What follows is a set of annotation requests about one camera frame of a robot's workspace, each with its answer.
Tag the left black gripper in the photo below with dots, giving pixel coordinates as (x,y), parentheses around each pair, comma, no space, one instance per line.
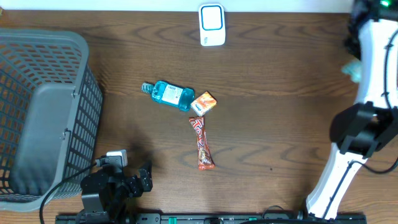
(135,188)

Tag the orange chocolate bar wrapper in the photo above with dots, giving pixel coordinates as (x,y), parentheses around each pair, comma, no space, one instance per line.
(205,160)

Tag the blue mouthwash bottle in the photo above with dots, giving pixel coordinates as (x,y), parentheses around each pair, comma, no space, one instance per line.
(168,94)

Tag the small orange snack box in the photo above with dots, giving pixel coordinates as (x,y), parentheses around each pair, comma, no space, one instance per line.
(203,104)

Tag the teal wet wipes pack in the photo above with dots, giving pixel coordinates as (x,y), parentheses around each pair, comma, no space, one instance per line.
(353,70)

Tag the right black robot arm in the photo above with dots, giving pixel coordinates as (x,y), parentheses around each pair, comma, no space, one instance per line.
(371,123)

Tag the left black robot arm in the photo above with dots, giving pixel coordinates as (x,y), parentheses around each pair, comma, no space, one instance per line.
(105,193)

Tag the white barcode scanner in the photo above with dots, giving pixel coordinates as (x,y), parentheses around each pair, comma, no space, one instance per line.
(212,25)

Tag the grey plastic shopping basket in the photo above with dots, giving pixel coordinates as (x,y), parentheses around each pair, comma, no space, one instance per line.
(50,110)

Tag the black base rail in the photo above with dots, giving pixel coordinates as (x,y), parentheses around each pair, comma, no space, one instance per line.
(271,217)

